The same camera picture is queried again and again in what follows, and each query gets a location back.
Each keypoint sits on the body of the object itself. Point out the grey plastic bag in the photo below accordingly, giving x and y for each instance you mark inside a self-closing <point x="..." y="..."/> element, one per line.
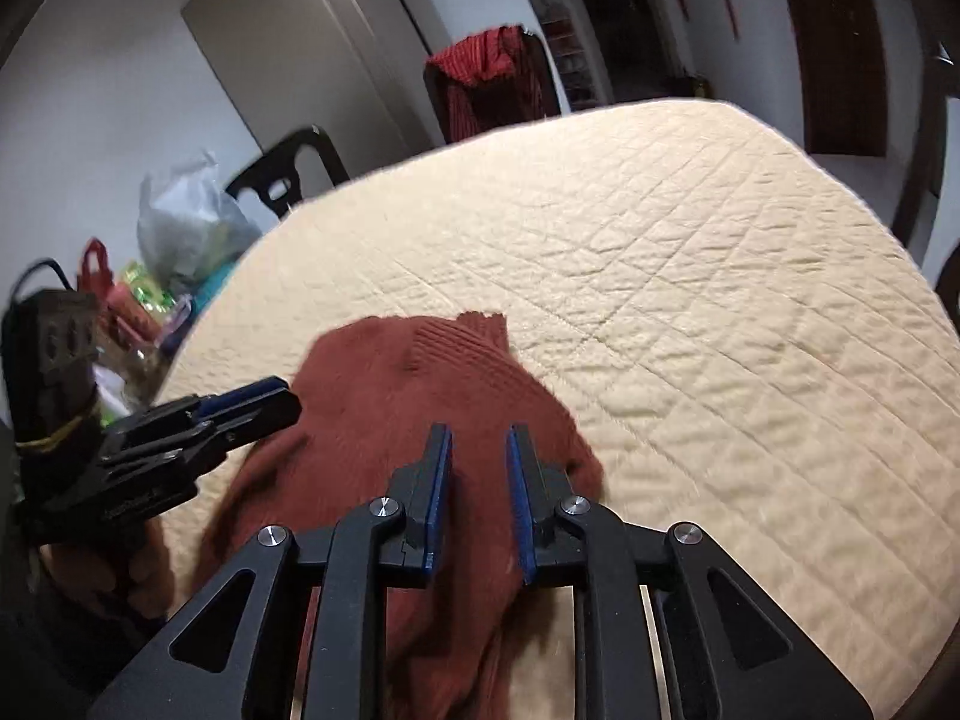
<point x="188" y="226"/>

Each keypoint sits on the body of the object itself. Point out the grey refrigerator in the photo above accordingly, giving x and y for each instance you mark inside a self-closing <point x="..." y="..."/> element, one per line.
<point x="351" y="67"/>

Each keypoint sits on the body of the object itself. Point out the dark brown wooden door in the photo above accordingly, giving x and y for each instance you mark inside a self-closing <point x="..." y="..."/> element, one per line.
<point x="843" y="77"/>

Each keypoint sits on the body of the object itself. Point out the black chair with oval cutout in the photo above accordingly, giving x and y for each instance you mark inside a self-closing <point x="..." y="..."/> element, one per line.
<point x="274" y="177"/>

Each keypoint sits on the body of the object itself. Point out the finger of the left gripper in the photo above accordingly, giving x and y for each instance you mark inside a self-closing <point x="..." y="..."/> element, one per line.
<point x="178" y="416"/>
<point x="135" y="477"/>

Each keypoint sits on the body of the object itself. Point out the rust red knit sweater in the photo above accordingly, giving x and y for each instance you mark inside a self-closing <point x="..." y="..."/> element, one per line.
<point x="370" y="393"/>

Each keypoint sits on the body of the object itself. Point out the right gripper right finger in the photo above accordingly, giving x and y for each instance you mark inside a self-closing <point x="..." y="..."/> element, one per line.
<point x="666" y="624"/>

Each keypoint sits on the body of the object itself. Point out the teal knitted item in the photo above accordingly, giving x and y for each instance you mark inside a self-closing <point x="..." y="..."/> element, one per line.
<point x="210" y="288"/>

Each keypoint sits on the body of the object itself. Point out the red shopping bag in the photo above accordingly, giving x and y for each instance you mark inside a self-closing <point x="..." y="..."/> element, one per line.
<point x="95" y="276"/>

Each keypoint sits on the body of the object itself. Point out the chair with red garment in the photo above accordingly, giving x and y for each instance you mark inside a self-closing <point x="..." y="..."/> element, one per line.
<point x="547" y="75"/>

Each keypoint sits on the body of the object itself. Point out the green floral package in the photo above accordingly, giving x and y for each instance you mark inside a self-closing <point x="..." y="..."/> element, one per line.
<point x="158" y="303"/>

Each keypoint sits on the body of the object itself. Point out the left hand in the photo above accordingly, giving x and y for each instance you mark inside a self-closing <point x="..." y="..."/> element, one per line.
<point x="136" y="577"/>

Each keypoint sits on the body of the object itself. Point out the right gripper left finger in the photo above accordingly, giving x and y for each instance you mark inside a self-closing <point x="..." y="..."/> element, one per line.
<point x="295" y="624"/>

